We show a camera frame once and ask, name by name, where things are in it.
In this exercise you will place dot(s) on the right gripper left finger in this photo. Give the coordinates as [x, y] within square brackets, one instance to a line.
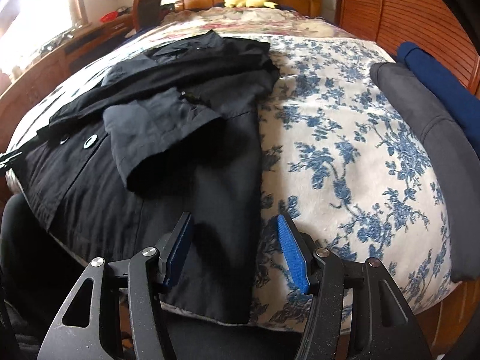
[87, 325]

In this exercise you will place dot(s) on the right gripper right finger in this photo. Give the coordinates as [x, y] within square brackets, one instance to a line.
[383, 325]

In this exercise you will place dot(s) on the black double-breasted coat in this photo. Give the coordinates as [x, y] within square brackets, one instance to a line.
[170, 131]

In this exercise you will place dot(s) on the folded grey garment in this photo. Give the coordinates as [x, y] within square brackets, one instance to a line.
[453, 159]

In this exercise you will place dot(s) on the folded navy blue garment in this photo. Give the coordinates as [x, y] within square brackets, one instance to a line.
[461, 105]

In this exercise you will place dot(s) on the long wooden desk cabinet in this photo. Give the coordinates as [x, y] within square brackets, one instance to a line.
[54, 68]

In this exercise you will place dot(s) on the red bowl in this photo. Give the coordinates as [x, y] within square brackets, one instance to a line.
[108, 17]

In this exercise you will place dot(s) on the wooden louvred wardrobe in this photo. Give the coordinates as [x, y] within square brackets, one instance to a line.
[428, 23]

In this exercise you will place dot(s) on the pink floral quilt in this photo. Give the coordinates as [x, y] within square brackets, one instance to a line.
[222, 20]

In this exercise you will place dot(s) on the window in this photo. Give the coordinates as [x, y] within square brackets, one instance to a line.
[27, 26]

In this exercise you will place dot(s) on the wooden chair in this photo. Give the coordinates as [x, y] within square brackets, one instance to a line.
[146, 13]

